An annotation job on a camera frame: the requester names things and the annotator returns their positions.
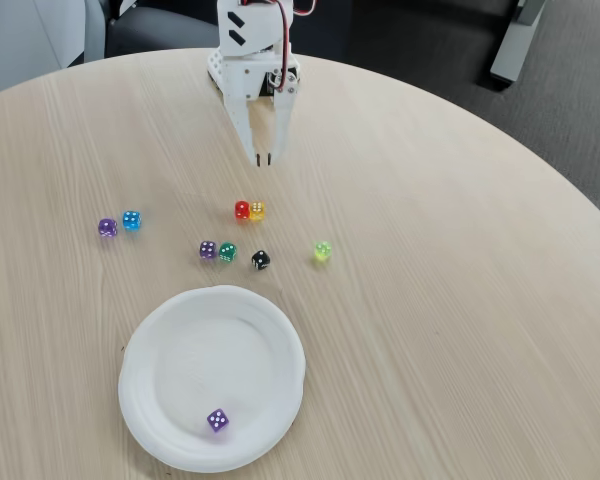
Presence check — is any white paper plate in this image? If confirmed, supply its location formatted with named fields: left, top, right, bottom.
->
left=117, top=284, right=307, bottom=474

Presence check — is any black seat cushion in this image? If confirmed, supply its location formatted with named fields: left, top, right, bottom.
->
left=349, top=0, right=516, bottom=19

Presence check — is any red black servo cable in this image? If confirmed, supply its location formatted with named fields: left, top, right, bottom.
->
left=272, top=0, right=321, bottom=94

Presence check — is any grey desk leg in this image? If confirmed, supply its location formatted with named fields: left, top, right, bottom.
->
left=489, top=0, right=549, bottom=86

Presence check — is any black office chair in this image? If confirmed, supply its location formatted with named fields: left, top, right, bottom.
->
left=104, top=7, right=221, bottom=59

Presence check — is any white cabinet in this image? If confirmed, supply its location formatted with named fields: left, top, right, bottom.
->
left=0, top=0, right=106, bottom=99

